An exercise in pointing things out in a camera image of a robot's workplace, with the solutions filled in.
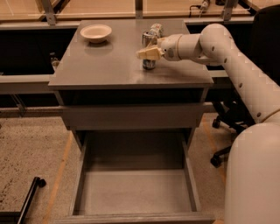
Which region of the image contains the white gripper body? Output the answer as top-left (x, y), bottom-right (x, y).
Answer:
top-left (157, 34), bottom-right (186, 61)

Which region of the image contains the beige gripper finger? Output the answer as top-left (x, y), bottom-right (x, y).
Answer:
top-left (136, 46), bottom-right (164, 60)
top-left (144, 37), bottom-right (158, 48)

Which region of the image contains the silver blue redbull can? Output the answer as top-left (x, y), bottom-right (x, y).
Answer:
top-left (142, 31), bottom-right (156, 70)

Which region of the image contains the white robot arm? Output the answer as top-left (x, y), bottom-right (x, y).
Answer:
top-left (136, 24), bottom-right (280, 224)

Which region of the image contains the lying silver can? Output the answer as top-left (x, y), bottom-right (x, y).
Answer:
top-left (150, 23), bottom-right (163, 39)

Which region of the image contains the grey drawer cabinet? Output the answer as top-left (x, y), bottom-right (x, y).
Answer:
top-left (49, 20), bottom-right (213, 145)

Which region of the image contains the closed grey top drawer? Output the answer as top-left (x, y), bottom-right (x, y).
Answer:
top-left (62, 103), bottom-right (204, 130)

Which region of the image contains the open grey middle drawer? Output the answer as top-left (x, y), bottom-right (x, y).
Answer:
top-left (55, 130), bottom-right (214, 224)

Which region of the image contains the white paper bowl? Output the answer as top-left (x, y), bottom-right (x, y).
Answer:
top-left (80, 24), bottom-right (112, 44)

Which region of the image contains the black office chair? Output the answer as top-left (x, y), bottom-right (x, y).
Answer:
top-left (210, 3), bottom-right (280, 169)

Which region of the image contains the black wheeled stand base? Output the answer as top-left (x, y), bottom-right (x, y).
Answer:
top-left (0, 177), bottom-right (46, 224)

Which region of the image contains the black cable with plug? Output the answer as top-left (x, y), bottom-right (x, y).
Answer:
top-left (188, 0), bottom-right (211, 18)

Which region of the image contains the grey metal frame rail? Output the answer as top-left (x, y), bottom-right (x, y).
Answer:
top-left (0, 74), bottom-right (53, 95)

